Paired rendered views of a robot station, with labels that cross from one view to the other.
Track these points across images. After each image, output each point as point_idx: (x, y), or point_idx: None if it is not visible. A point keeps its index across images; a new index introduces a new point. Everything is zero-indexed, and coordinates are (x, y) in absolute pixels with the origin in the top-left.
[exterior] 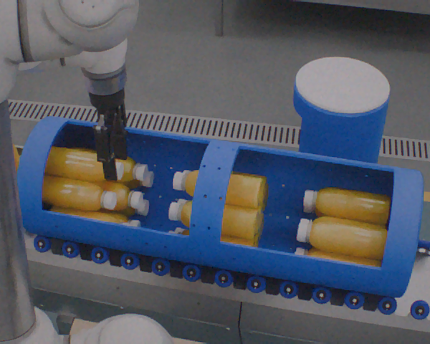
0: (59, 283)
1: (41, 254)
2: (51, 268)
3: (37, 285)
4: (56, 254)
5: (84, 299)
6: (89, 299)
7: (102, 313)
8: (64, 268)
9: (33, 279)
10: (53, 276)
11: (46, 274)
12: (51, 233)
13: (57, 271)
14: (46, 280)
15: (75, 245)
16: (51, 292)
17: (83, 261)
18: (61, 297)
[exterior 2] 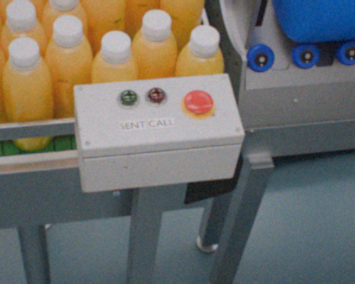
0: (319, 108)
1: (298, 73)
2: (310, 90)
3: (282, 122)
4: (319, 66)
5: (342, 122)
6: None
7: (338, 136)
8: (330, 84)
9: (277, 114)
10: (311, 101)
11: (300, 101)
12: None
13: (319, 92)
14: (298, 110)
15: None
16: (295, 127)
17: None
18: (303, 128)
